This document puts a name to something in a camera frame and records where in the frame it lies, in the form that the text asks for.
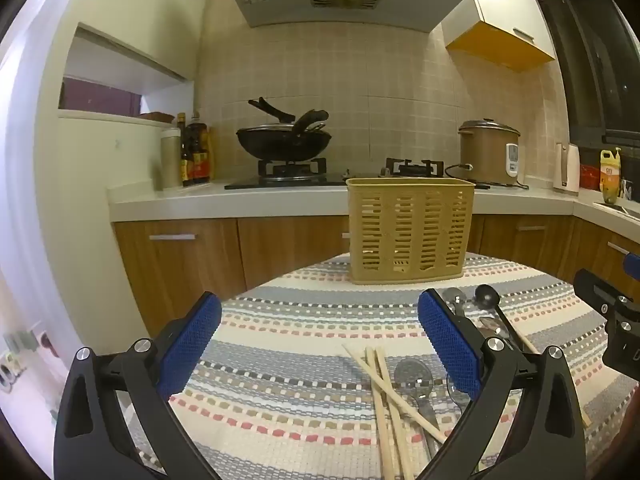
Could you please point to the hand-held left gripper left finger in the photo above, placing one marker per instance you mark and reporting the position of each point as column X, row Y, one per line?
column 192, row 345

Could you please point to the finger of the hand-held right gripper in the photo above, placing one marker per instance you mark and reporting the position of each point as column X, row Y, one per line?
column 632, row 265
column 592, row 287

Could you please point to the large metal spoon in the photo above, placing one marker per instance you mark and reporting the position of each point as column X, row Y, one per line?
column 413, row 375

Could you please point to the dark window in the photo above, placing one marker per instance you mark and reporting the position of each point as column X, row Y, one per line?
column 595, row 70

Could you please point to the striped woven tablecloth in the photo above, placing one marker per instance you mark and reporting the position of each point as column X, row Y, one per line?
column 300, row 310

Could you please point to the black wok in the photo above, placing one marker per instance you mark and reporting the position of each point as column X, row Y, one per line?
column 280, row 144

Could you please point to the beige slotted plastic utensil basket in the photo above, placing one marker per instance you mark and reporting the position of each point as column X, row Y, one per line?
column 410, row 230

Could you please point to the red container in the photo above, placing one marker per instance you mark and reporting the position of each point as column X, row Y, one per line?
column 590, row 177

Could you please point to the brown rice cooker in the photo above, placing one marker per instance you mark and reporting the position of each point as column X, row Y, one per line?
column 487, row 152

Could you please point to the dark soy sauce bottle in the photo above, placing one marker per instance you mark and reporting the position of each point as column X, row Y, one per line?
column 186, row 160

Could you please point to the black gas stove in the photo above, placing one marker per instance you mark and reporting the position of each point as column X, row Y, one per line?
column 300, row 180

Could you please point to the brown wooden tray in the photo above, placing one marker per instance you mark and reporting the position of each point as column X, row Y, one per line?
column 157, row 117

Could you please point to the white cylindrical container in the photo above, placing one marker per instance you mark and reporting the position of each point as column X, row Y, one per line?
column 170, row 160

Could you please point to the yellow detergent bottle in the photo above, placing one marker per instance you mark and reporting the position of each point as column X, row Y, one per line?
column 610, row 175

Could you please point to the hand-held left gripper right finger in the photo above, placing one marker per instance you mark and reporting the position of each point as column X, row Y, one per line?
column 450, row 345

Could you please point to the wooden base cabinets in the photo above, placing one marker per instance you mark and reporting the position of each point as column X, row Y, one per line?
column 200, row 260

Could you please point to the white and yellow wall cabinet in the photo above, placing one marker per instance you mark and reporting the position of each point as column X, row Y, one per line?
column 500, row 30

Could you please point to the white electric kettle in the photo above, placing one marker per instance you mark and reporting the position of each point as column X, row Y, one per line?
column 566, row 167

